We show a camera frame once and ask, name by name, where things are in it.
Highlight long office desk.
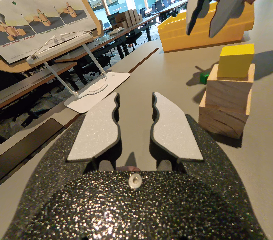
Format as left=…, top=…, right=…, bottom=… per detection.
left=55, top=14, right=160, bottom=63

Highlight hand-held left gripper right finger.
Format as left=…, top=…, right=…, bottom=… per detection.
left=150, top=92, right=204, bottom=162

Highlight yellow wooden cube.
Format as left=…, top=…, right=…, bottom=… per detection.
left=217, top=44, right=255, bottom=78

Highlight large wooden cube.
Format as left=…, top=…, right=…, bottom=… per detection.
left=199, top=90, right=250, bottom=139

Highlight medium wooden cube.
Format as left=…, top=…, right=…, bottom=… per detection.
left=206, top=64, right=255, bottom=115

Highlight dark desk cable cover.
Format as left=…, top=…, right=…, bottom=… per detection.
left=0, top=117, right=64, bottom=181

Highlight black office chair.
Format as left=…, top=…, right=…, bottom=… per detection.
left=0, top=87, right=52, bottom=127
left=126, top=31, right=142, bottom=50

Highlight stack of cardboard boxes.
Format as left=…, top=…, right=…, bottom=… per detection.
left=112, top=9, right=143, bottom=30

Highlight wooden document stand white base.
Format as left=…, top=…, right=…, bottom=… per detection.
left=0, top=0, right=130, bottom=114

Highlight wood-edged neighbouring desk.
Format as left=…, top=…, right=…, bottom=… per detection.
left=0, top=61, right=77, bottom=108

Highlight crumpled plastic bag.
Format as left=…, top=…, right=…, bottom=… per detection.
left=108, top=27, right=125, bottom=36

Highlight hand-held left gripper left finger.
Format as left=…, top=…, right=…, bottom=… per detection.
left=67, top=92, right=122, bottom=162

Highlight yellow plastic bin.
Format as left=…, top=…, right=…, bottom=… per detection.
left=157, top=1, right=255, bottom=53

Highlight rows of distant desks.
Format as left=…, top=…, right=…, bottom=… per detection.
left=136, top=0, right=192, bottom=23

